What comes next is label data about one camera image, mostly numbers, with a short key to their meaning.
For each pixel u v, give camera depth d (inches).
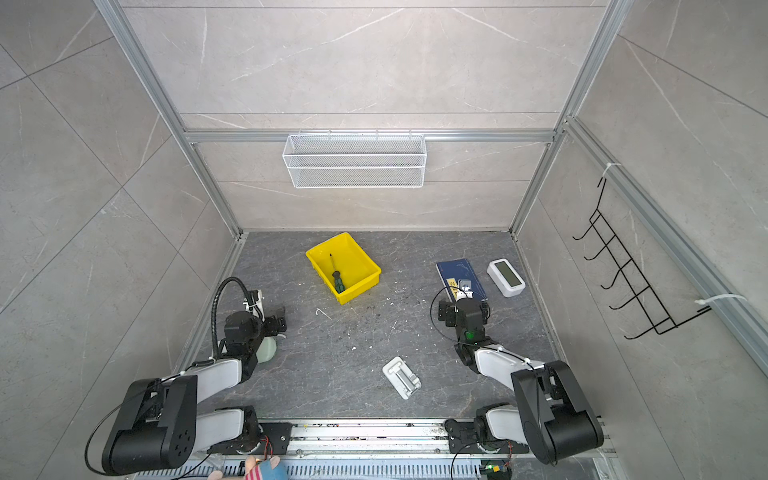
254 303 30.0
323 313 37.8
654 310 24.2
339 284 39.5
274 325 32.2
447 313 32.1
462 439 28.7
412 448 28.7
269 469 25.5
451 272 42.4
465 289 30.3
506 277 39.6
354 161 39.6
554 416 16.5
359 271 41.8
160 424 16.5
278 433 30.0
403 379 32.0
